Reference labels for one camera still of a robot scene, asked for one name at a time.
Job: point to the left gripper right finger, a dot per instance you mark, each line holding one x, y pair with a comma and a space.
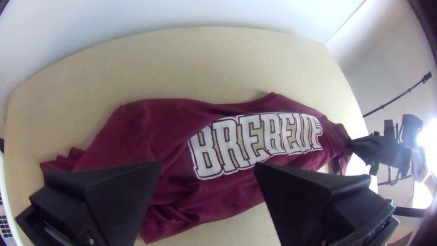
317, 205

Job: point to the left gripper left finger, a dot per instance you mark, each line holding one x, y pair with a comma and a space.
102, 201

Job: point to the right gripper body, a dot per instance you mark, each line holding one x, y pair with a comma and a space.
392, 153

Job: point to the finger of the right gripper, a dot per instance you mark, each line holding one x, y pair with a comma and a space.
363, 148

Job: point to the maroon t-shirt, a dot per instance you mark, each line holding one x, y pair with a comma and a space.
153, 136

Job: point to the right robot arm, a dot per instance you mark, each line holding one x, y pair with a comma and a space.
411, 128

